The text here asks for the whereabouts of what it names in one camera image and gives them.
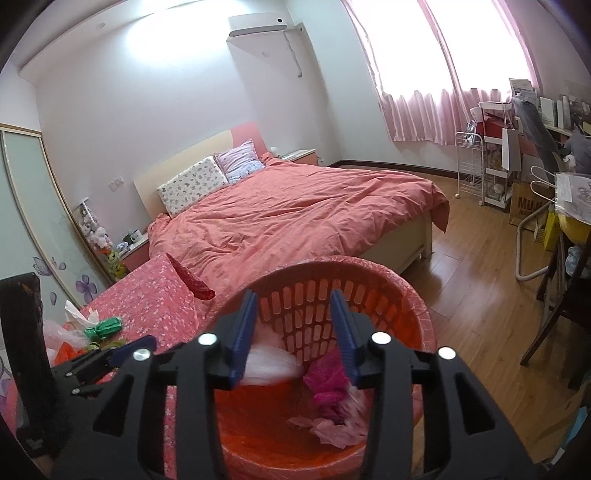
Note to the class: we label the cardboard box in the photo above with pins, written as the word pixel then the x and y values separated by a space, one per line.
pixel 524 203

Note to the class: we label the white printed plastic bag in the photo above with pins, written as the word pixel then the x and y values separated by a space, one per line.
pixel 572 194

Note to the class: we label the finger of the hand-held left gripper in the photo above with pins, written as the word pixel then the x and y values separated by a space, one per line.
pixel 90 383
pixel 134 345

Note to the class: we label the white wall switch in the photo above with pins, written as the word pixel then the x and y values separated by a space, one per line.
pixel 115 183

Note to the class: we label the light blue paper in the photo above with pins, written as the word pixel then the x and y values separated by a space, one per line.
pixel 577 429

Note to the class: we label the row of books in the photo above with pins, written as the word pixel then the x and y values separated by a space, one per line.
pixel 563 110

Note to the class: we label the red plastic basket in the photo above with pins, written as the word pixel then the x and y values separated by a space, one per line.
pixel 295 314

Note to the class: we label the yellow carton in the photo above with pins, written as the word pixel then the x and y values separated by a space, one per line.
pixel 551 228

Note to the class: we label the flower print wardrobe door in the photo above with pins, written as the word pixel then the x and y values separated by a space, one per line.
pixel 32 207

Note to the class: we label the dark wooden chair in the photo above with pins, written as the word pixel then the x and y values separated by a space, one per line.
pixel 554 318

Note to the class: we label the bed with pink duvet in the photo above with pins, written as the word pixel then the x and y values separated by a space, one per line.
pixel 286 217

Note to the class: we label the light blue cloth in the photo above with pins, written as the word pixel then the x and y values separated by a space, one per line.
pixel 575 261

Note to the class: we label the grey stuffed toy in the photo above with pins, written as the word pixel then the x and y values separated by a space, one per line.
pixel 579 147

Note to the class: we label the cream and pink headboard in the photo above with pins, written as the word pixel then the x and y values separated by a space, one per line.
pixel 161 170

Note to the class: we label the pile of plush toys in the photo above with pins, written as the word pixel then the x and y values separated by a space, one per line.
pixel 99 237

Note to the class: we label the cream bed frame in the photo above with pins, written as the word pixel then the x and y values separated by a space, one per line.
pixel 406 240

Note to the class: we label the dark red cloth corner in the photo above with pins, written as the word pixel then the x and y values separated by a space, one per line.
pixel 194 284

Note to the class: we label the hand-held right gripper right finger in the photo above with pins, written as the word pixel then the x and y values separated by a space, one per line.
pixel 344 341

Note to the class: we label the white air conditioner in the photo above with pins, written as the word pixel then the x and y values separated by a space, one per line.
pixel 258 23

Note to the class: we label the red box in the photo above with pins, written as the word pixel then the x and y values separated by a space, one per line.
pixel 494 127

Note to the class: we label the green candy wrapper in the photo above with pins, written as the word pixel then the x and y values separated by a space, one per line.
pixel 104 327

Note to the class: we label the pink striped pillow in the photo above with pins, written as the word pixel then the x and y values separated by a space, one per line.
pixel 240 164

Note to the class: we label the white clothes hanger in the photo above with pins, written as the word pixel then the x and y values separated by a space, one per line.
pixel 532 171
pixel 533 187

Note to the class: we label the pale pink plastic bag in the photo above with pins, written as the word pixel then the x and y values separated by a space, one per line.
pixel 337 427
pixel 55 330

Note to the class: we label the pink curtain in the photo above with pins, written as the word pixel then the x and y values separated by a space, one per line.
pixel 415 115

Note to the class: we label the white patterned pillow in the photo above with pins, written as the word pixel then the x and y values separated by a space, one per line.
pixel 194 184

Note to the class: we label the yellow basin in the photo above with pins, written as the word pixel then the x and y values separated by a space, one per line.
pixel 575 228

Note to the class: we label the white tubular frame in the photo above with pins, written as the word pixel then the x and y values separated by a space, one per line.
pixel 521 249

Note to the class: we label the white trolley shelf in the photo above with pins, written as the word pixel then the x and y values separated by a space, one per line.
pixel 496 173

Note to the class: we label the white paper bag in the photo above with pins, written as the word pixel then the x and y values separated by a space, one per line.
pixel 511 150

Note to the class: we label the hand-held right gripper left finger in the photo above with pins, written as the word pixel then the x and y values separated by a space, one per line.
pixel 247 332

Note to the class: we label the magenta crumpled wrapper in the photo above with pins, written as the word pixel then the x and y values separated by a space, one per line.
pixel 330 381

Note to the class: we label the pink nightstand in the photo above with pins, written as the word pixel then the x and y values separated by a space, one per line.
pixel 302 156
pixel 136 256

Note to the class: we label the orange plastic bag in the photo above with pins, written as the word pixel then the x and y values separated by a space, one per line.
pixel 64 354

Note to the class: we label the grey garment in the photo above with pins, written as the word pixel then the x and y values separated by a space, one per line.
pixel 535 124

